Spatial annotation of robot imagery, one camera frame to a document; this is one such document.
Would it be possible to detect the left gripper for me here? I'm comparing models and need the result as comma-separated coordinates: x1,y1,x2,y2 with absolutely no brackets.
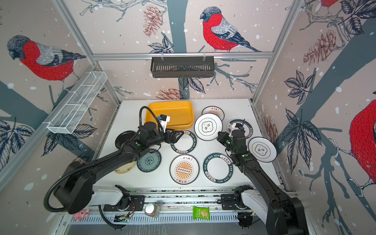
147,127,184,148

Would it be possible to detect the large green rim plate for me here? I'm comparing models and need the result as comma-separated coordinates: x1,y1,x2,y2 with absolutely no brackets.
203,153,234,184

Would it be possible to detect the white plate grey emblem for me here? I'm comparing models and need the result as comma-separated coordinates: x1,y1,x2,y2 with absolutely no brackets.
194,113,223,141

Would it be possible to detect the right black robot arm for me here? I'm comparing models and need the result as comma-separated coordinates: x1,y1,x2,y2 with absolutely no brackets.
217,130,309,235

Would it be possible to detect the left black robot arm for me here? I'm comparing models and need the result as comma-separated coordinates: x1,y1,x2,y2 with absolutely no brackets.
43,122,184,214

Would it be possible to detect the yellow plastic bin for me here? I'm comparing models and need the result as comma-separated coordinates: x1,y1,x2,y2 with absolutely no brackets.
148,100,194,130

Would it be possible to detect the small green rim plate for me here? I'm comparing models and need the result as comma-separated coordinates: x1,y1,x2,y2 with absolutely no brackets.
170,130,197,154

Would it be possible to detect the large orange sunburst plate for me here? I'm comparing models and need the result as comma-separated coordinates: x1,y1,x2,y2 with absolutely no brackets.
169,154,200,185

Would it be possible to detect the teal patterned plate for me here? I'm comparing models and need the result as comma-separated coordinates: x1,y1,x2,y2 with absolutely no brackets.
137,149,162,173

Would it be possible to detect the small orange sunburst plate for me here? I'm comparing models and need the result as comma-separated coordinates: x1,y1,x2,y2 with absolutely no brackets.
201,106,225,121

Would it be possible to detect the black round plate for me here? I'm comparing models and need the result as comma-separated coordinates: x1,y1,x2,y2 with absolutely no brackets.
115,130,136,149

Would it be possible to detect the pale yellow plate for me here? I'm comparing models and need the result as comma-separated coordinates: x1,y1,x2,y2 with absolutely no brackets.
115,162,137,174

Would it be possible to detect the green snack packet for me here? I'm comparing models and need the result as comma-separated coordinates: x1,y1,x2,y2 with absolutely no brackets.
193,206,211,220

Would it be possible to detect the pink pig toy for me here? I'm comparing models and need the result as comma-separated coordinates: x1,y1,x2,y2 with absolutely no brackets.
72,210,89,221

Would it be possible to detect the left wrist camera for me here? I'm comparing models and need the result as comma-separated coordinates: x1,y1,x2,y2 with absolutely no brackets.
158,115,170,131

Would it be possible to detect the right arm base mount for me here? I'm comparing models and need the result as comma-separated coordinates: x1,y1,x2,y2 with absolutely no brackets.
220,193,250,211

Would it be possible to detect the black wall basket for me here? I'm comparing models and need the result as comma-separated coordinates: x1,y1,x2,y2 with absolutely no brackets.
150,56,215,78

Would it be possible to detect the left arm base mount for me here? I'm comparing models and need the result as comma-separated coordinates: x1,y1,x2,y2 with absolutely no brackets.
102,195,146,212

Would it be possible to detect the black cable at base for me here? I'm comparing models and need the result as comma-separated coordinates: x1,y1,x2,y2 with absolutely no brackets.
97,205,133,230

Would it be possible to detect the white wire mesh shelf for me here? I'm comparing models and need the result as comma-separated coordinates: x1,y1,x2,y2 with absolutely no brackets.
47,71,108,134

